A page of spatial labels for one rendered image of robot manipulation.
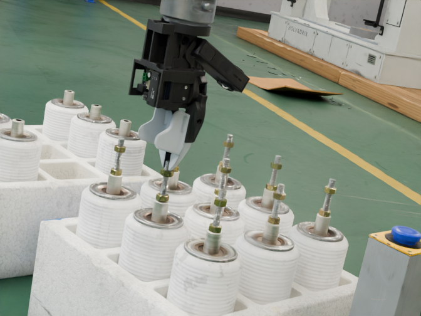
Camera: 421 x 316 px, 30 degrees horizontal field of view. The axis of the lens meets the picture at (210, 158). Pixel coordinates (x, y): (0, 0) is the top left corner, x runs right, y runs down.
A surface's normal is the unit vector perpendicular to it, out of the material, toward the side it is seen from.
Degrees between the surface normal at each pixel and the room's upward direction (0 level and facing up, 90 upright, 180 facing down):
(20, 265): 90
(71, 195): 90
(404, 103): 90
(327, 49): 90
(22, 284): 0
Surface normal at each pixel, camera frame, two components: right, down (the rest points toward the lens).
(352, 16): 0.33, 0.31
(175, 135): 0.62, 0.33
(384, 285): -0.73, 0.04
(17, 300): 0.19, -0.95
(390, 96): -0.93, -0.08
